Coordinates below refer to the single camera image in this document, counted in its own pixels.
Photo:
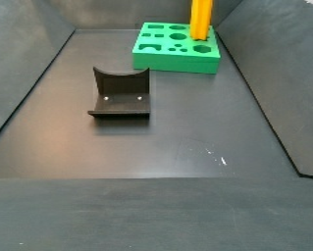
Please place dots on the orange star-shaped peg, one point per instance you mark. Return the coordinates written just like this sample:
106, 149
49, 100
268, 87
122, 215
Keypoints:
201, 18

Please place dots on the black curved holder bracket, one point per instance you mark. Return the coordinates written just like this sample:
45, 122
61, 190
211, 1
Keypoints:
124, 94

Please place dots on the green shape-sorting block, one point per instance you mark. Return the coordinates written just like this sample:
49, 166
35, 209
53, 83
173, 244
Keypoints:
166, 49

